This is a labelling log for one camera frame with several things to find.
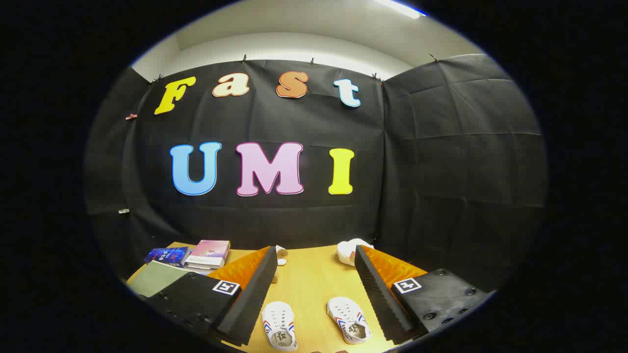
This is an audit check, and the pink cover book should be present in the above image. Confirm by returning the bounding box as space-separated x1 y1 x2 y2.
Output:
189 240 231 265

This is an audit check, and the white striped canvas shoe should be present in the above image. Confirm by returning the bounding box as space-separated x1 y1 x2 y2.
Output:
261 301 299 352
327 296 372 345

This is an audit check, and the white plush toy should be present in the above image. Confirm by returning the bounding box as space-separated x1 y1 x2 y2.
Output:
337 238 374 267

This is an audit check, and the green fabric storage box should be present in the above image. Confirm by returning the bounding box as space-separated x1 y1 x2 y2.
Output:
127 260 189 299

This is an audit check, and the dark blue book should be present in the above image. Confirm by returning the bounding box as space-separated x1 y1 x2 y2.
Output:
144 247 189 268

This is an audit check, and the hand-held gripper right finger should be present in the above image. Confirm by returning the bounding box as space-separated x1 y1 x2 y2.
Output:
354 245 493 345

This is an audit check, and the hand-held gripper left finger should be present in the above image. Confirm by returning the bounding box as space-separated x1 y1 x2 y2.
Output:
145 246 279 347

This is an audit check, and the brown plush toy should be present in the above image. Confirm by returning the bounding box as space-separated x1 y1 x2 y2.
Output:
273 245 289 284

